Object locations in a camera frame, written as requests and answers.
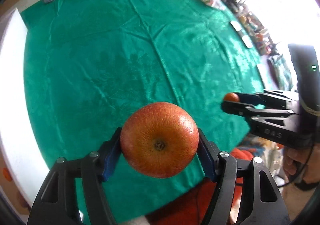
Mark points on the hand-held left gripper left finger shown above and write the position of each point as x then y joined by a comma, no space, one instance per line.
110,162

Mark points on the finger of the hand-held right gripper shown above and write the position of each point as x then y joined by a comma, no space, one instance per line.
235,108
275,96

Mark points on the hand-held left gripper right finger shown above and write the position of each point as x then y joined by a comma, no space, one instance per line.
207,162

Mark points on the large red apple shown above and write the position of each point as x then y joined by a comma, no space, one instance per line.
160,140

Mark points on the white foam box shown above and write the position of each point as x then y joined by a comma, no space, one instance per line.
12,90

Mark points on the person's right hand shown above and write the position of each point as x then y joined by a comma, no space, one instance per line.
291,162

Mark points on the teal cloth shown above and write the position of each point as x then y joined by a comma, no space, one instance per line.
282,72

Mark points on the orange red cloth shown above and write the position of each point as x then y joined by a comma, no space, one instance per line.
185,205

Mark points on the floral patterned blanket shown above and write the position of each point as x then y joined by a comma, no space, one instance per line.
265,155

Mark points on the white remote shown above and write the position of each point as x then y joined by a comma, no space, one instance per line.
248,41

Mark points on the basket of toys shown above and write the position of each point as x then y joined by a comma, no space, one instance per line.
257,32

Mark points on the black phone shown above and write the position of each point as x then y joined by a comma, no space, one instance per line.
237,25

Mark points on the green tablecloth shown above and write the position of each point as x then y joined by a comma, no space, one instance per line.
100,65

